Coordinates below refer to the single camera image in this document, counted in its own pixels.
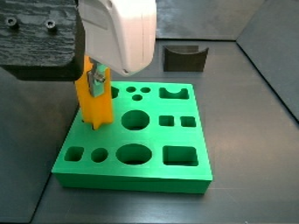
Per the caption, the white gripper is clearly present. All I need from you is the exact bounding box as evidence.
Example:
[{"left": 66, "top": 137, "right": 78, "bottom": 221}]
[{"left": 79, "top": 0, "right": 157, "bottom": 97}]

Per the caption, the yellow star-profile bar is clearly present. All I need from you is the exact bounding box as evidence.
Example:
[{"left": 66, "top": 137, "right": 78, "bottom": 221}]
[{"left": 75, "top": 56, "right": 114, "bottom": 130}]

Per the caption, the green shape-sorting block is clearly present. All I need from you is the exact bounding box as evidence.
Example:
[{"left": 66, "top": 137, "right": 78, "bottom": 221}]
[{"left": 53, "top": 81, "right": 213, "bottom": 193}]

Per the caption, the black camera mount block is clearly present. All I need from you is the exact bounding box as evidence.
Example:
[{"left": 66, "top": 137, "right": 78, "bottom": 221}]
[{"left": 0, "top": 0, "right": 86, "bottom": 81}]

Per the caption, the black cradle fixture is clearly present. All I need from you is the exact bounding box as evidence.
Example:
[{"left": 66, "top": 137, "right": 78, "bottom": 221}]
[{"left": 163, "top": 45, "right": 210, "bottom": 72}]

